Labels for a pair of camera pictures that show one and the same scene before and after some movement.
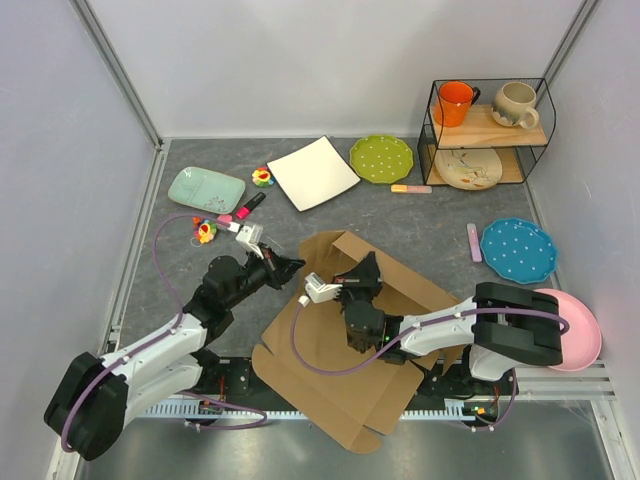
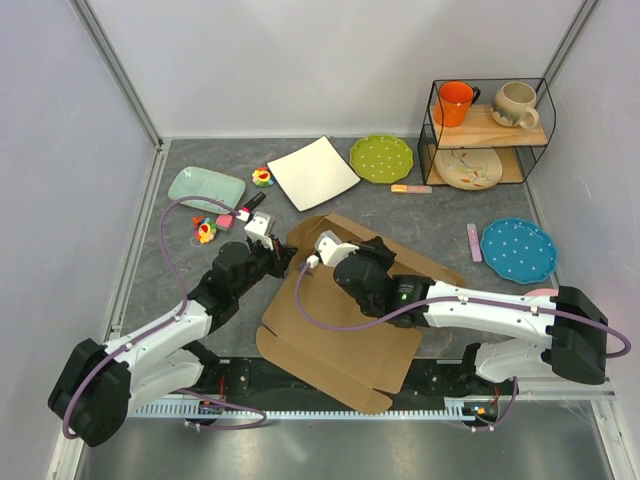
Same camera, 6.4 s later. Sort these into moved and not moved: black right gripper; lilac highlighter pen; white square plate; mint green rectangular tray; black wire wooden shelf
Moved: black right gripper
Not moved: white square plate; lilac highlighter pen; black wire wooden shelf; mint green rectangular tray
